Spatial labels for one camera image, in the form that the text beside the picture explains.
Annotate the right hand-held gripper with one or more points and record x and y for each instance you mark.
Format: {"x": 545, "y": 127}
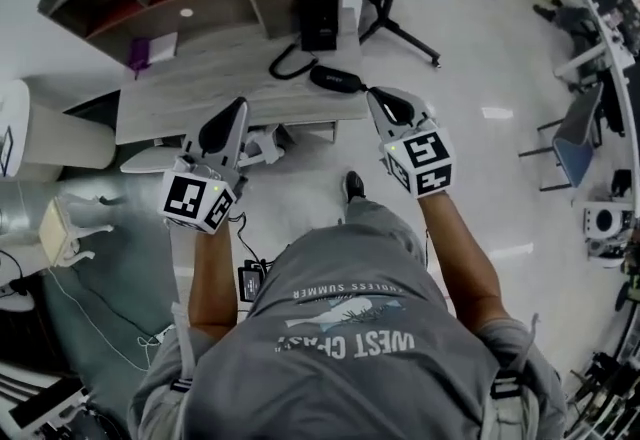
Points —
{"x": 422, "y": 158}

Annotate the person's right forearm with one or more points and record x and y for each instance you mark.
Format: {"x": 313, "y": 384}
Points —
{"x": 460, "y": 258}

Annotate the grey printed t-shirt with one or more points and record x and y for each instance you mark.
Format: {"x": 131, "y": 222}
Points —
{"x": 350, "y": 378}

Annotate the white round puck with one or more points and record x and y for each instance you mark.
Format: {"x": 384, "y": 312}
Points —
{"x": 186, "y": 12}

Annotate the white rounded counter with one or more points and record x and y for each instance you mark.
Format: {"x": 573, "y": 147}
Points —
{"x": 50, "y": 138}

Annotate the person's left forearm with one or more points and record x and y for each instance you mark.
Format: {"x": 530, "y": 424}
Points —
{"x": 212, "y": 278}

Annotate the grey trousers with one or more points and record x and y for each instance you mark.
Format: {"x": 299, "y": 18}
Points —
{"x": 380, "y": 228}

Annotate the beige box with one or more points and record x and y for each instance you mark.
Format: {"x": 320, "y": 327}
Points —
{"x": 55, "y": 233}

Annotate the white round-holed device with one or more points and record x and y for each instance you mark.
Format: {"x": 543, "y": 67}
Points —
{"x": 605, "y": 221}

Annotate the white curved desk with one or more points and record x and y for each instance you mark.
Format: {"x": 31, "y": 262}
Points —
{"x": 615, "y": 53}

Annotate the purple box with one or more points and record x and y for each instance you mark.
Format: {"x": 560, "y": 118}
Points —
{"x": 139, "y": 54}

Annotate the black waist device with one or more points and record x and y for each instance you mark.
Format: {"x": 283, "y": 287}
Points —
{"x": 250, "y": 280}

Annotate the blue chair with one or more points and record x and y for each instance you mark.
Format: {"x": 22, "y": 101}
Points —
{"x": 575, "y": 148}

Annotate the black desk telephone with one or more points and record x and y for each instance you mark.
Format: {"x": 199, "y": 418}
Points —
{"x": 318, "y": 23}

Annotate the black glasses case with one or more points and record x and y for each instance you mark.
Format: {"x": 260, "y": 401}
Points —
{"x": 335, "y": 78}

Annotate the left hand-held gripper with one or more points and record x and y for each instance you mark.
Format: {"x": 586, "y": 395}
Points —
{"x": 182, "y": 195}

